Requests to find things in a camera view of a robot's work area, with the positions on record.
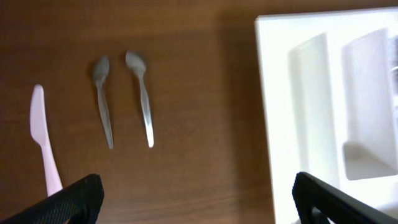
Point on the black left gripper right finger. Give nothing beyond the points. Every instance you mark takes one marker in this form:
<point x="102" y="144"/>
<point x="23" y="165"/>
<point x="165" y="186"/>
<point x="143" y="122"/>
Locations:
<point x="318" y="202"/>

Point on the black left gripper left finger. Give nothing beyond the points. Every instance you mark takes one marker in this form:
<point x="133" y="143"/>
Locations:
<point x="80" y="202"/>

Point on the pink plastic knife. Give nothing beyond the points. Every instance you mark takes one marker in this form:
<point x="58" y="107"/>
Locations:
<point x="39" y="133"/>

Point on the white cutlery tray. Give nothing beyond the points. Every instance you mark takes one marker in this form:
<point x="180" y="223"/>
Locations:
<point x="329" y="91"/>

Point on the left small grey spoon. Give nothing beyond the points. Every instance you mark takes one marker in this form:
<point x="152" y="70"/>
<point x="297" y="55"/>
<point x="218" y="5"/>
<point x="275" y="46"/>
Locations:
<point x="99" y="75"/>

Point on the small grey spoon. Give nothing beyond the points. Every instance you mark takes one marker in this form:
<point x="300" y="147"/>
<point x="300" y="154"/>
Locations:
<point x="135" y="63"/>
<point x="99" y="75"/>

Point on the right small grey spoon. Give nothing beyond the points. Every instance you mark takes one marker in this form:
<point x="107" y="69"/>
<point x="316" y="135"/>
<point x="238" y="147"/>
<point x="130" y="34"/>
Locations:
<point x="135" y="63"/>

